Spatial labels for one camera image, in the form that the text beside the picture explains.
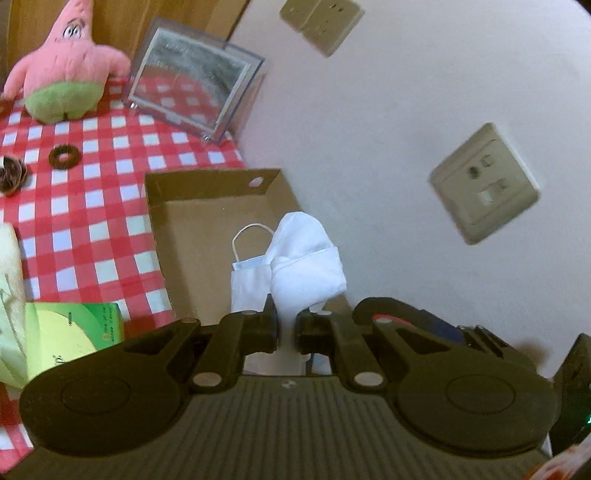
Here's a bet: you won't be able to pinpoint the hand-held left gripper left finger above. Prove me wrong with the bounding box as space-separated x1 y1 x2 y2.
122 295 280 394

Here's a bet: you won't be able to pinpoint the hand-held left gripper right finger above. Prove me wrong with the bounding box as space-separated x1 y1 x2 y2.
295 309 445 394

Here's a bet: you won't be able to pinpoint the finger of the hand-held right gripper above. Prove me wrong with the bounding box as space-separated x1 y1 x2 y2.
418 311 539 371
353 296 423 330

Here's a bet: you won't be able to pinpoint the blue face mask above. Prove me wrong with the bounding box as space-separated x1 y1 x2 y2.
230 223 278 319

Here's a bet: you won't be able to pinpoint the white sock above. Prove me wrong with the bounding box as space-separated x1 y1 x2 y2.
245 211 348 376

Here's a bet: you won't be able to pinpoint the brown cardboard box tray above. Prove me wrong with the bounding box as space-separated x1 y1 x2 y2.
144 168 356 325

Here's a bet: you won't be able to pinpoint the cream fluffy plush dark patches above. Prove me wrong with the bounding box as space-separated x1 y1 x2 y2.
0 154 29 301

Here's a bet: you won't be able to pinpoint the red white printed cloth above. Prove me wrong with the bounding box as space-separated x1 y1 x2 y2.
526 443 591 480

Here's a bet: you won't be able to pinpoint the green tissue box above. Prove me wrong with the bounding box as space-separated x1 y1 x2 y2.
24 301 126 377

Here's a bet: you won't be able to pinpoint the red checked tablecloth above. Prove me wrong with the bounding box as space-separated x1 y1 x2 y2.
0 74 246 464

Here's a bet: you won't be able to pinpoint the cream towel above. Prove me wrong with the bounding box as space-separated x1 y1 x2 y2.
0 295 29 386

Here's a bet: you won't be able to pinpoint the small framed mirror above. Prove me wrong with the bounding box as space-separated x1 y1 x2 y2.
121 17 267 145

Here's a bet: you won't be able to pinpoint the wooden door panel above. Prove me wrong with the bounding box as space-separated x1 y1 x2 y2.
0 0 252 83

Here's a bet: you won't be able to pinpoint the pink starfish plush toy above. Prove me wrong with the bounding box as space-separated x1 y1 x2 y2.
2 0 131 124

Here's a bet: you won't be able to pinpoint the beige wall socket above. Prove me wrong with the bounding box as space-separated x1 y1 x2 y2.
429 122 541 246

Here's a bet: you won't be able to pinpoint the dark small ring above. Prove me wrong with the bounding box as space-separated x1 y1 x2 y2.
48 144 80 169

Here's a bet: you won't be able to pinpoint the beige wall switch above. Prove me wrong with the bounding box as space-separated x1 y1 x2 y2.
279 0 324 29
300 0 362 57

